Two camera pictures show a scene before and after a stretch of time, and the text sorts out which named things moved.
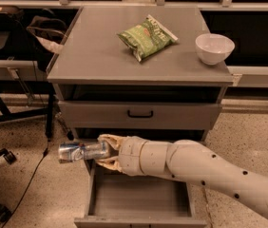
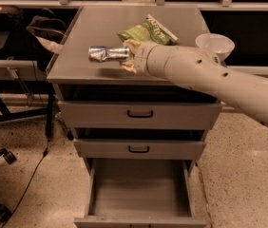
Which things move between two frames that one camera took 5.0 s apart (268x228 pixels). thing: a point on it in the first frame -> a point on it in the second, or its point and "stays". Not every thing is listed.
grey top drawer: x=136 y=115 stays
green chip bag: x=147 y=38 stays
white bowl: x=213 y=48 stays
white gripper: x=129 y=156 -> x=141 y=56
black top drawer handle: x=141 y=116 stays
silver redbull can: x=75 y=151 -> x=101 y=53
